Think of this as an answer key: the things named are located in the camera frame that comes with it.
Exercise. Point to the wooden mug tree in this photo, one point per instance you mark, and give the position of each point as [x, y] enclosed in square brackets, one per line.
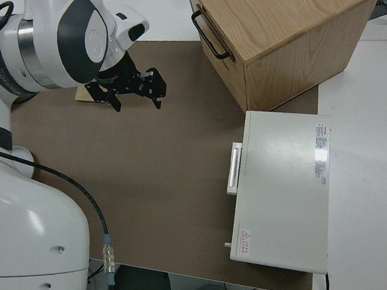
[82, 94]

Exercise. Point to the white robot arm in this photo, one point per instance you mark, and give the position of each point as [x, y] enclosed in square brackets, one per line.
[36, 229]

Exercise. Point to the light wooden drawer cabinet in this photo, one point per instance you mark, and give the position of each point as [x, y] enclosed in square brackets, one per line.
[287, 19]

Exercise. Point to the black chair seat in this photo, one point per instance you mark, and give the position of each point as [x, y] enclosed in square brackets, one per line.
[140, 284]

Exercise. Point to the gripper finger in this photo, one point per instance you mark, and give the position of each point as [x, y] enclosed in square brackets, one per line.
[154, 84]
[114, 104]

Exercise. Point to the white toaster oven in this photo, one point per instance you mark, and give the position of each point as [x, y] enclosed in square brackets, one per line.
[282, 185]

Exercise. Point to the brown table mat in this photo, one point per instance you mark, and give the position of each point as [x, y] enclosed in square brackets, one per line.
[147, 155]

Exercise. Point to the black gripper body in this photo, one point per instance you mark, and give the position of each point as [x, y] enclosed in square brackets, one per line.
[119, 77]

